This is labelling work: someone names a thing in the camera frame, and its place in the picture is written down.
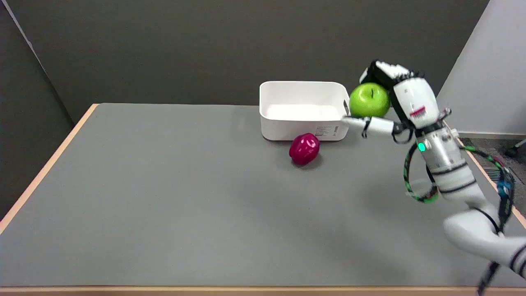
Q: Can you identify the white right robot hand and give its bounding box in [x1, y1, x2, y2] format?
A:
[341, 60, 441, 143]

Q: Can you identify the green apple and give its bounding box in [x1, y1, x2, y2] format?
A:
[349, 83, 391, 119]

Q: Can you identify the white plastic box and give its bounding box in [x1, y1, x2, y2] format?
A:
[259, 81, 350, 141]

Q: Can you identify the red apple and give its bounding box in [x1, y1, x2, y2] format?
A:
[289, 133, 321, 166]

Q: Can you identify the black green cable loop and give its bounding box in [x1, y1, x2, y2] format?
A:
[402, 142, 439, 204]

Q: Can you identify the black cable with blue connector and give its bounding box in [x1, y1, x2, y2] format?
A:
[460, 144, 516, 296]

